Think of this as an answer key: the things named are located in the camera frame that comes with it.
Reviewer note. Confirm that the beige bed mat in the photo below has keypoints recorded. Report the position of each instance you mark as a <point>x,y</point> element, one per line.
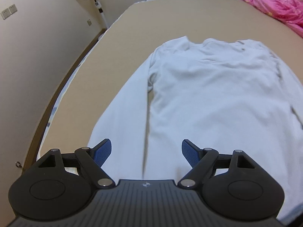
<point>136,34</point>

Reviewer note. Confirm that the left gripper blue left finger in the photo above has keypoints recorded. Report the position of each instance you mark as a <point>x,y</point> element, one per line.
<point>90,161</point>

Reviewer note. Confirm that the double wall switch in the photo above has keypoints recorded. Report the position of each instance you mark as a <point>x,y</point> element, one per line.
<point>8,11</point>

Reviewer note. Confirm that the pink floral quilt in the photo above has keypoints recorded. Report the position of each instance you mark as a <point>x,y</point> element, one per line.
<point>289,12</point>

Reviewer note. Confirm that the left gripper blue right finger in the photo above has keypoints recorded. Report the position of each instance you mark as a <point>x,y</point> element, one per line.
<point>202,162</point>

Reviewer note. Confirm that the white long sleeve shirt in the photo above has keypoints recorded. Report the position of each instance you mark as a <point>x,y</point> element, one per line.
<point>220,95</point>

